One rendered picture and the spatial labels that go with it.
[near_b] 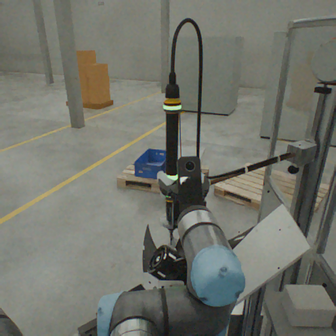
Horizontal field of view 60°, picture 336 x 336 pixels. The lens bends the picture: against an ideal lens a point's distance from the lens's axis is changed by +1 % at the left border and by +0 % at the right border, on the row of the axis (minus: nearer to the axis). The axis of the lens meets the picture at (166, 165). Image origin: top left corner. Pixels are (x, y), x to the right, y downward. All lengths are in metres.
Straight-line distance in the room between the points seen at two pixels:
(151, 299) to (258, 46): 12.54
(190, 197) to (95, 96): 8.48
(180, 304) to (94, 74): 8.51
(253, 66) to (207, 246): 12.55
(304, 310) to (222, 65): 6.97
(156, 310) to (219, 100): 7.63
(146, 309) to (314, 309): 1.01
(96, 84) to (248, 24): 6.76
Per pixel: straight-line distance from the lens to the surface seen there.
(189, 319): 0.51
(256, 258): 1.16
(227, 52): 7.84
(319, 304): 1.44
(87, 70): 8.99
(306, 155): 1.23
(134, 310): 0.49
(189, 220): 0.51
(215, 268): 0.43
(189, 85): 8.20
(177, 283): 1.08
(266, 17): 12.85
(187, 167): 0.56
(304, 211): 1.42
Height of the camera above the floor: 1.96
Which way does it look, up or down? 24 degrees down
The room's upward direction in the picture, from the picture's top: straight up
